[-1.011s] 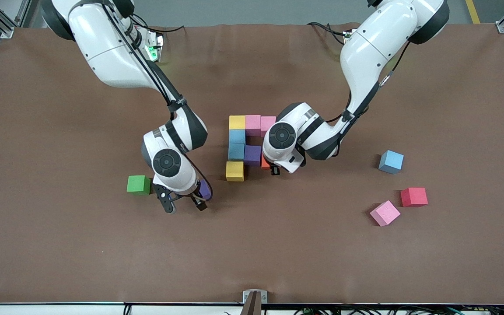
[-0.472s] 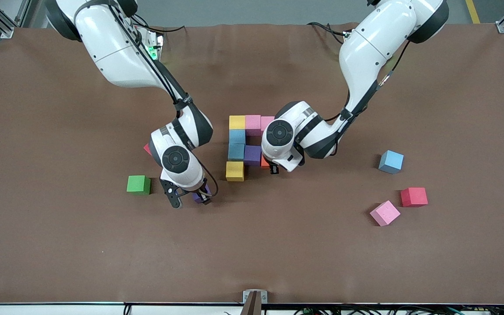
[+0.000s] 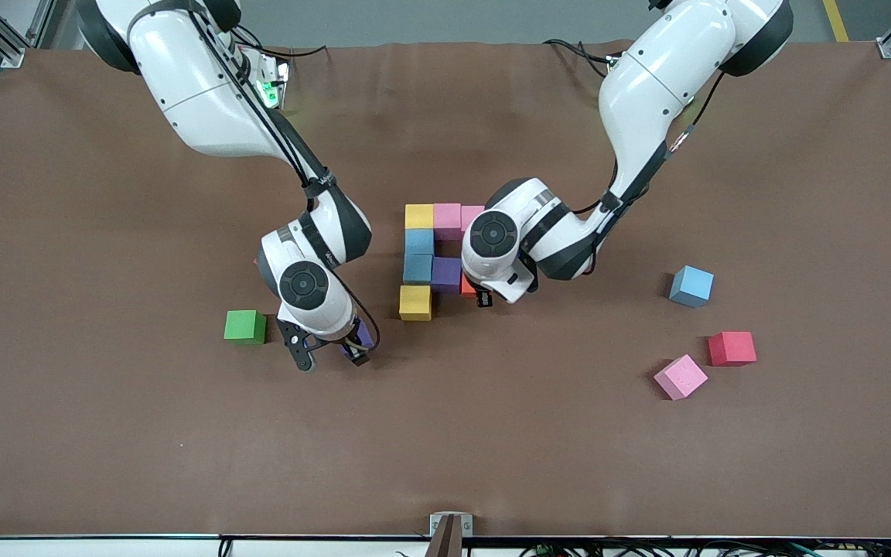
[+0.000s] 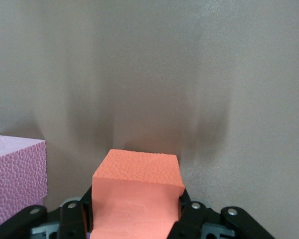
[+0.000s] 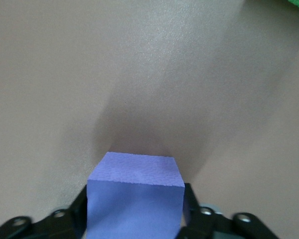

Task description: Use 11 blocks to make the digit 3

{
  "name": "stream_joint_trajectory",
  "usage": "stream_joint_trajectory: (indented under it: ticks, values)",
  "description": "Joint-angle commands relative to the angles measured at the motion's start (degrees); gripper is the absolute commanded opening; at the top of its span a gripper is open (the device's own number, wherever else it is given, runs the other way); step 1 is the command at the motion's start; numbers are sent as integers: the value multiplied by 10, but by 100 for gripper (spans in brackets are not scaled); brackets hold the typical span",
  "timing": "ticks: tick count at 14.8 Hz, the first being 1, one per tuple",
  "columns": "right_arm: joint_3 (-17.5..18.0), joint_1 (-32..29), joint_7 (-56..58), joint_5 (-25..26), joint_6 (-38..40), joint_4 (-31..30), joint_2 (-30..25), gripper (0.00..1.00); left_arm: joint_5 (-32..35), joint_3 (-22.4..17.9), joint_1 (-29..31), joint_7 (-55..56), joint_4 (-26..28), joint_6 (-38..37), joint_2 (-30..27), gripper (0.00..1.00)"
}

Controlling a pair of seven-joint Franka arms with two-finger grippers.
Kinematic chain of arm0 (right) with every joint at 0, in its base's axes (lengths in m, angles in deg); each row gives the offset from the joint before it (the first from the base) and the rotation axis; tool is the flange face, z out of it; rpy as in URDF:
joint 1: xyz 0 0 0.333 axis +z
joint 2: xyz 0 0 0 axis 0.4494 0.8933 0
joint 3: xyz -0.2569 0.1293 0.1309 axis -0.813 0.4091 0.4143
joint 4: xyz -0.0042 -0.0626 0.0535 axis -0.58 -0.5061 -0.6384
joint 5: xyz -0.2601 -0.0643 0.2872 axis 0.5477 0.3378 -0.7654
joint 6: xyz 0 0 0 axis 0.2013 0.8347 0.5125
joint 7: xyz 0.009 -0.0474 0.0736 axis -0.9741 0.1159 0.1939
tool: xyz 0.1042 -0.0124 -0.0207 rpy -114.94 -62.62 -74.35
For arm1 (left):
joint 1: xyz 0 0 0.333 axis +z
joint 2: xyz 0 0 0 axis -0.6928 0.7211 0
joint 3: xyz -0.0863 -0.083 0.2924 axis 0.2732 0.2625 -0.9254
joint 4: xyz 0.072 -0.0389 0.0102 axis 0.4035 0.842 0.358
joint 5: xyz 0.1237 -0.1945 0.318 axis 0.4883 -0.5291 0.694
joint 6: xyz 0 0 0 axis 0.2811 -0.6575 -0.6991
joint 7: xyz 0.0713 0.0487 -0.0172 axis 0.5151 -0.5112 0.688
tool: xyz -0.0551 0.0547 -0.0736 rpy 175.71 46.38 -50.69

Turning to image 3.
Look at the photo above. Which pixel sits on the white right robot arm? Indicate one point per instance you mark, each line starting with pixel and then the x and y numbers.
pixel 305 286

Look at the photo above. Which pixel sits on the brown camera mount strip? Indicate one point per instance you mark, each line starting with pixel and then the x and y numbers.
pixel 445 541

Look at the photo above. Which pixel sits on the white table edge rail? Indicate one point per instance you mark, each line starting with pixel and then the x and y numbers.
pixel 105 548

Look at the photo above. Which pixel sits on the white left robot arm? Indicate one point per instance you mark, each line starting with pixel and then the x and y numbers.
pixel 492 236

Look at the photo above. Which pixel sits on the brown table cover sheet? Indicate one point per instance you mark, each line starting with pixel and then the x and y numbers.
pixel 445 449

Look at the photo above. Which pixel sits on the pink foam cube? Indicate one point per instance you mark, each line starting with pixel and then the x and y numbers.
pixel 681 377
pixel 448 221
pixel 472 216

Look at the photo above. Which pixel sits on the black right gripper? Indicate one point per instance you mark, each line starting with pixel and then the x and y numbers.
pixel 352 349

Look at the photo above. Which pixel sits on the blue foam cube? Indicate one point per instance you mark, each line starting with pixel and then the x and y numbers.
pixel 691 285
pixel 418 242
pixel 418 269

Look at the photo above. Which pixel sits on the grey connector plate green light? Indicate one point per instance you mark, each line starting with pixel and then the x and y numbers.
pixel 271 89
pixel 612 66

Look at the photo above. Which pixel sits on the yellow floor tape strip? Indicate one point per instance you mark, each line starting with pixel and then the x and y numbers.
pixel 836 19

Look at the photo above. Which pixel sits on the purple foam cube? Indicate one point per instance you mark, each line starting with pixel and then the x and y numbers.
pixel 366 333
pixel 446 275

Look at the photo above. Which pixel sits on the yellow foam cube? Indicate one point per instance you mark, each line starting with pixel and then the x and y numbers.
pixel 414 302
pixel 418 216

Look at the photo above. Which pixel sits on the green foam cube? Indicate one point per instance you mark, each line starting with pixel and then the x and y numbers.
pixel 244 326

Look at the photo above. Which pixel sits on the orange foam cube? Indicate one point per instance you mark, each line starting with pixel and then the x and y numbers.
pixel 466 286

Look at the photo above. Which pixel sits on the small grey metal bracket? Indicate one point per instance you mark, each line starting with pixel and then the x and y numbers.
pixel 436 526

